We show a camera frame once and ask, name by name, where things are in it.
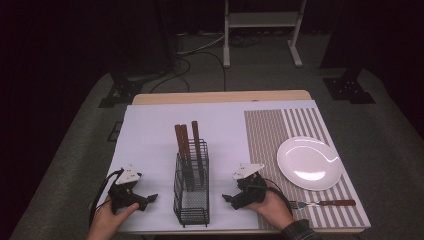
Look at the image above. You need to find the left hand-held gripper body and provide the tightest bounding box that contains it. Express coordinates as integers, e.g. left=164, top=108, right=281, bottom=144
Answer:
left=107, top=165, right=148, bottom=215

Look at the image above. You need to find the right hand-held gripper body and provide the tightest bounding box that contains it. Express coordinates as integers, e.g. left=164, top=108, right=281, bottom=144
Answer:
left=232, top=162, right=268, bottom=211

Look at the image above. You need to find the person's right hand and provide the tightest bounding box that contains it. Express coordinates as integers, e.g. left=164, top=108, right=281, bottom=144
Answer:
left=245, top=189, right=296, bottom=231

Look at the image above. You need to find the person's left hand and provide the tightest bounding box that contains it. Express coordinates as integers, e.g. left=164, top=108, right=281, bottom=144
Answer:
left=86, top=201, right=141, bottom=240

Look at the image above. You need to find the striped placemat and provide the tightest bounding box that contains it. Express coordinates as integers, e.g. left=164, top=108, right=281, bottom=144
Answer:
left=243, top=106, right=372, bottom=231

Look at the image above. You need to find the white table sheet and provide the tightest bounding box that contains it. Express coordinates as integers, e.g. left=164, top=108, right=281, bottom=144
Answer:
left=114, top=99, right=318, bottom=233

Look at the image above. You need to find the dark floor socket plate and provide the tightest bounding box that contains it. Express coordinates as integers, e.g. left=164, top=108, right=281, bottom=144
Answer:
left=106, top=121, right=124, bottom=143

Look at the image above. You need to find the white round plate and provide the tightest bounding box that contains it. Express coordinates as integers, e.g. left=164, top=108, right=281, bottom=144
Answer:
left=276, top=135, right=344, bottom=192

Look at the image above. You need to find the black stand with base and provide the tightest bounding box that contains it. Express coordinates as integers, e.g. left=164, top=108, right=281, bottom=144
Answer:
left=319, top=0, right=377, bottom=105
left=97, top=0, right=178, bottom=109

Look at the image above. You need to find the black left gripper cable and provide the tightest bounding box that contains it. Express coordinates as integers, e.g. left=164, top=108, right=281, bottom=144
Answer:
left=88, top=168, right=125, bottom=228

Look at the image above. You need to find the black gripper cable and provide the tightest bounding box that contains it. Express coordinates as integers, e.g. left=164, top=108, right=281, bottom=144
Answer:
left=88, top=168, right=125, bottom=228
left=263, top=177, right=294, bottom=215

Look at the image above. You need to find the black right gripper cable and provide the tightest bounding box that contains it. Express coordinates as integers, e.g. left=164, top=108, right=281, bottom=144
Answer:
left=263, top=177, right=294, bottom=215

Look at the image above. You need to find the black wire cutlery holder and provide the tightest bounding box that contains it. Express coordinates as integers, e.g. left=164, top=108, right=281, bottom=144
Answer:
left=172, top=138, right=211, bottom=229

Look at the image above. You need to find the brown-handled utensil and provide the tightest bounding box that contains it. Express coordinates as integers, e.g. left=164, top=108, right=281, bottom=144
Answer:
left=190, top=120, right=205, bottom=185
left=180, top=123, right=195, bottom=193
left=174, top=124, right=190, bottom=188

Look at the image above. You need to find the brown-handled fork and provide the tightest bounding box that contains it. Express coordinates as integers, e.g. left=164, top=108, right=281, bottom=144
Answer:
left=287, top=199, right=357, bottom=210

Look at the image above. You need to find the black floor cable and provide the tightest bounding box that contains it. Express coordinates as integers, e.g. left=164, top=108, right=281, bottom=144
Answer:
left=149, top=50, right=228, bottom=94

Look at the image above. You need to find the black cable bundle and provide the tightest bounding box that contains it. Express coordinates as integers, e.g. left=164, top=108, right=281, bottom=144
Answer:
left=229, top=32, right=265, bottom=48

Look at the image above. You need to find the white floor cable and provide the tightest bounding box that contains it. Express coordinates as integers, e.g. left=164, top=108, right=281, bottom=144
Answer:
left=175, top=30, right=228, bottom=56

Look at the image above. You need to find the white metal stand frame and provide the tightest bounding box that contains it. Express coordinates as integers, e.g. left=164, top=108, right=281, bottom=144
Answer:
left=222, top=0, right=308, bottom=69

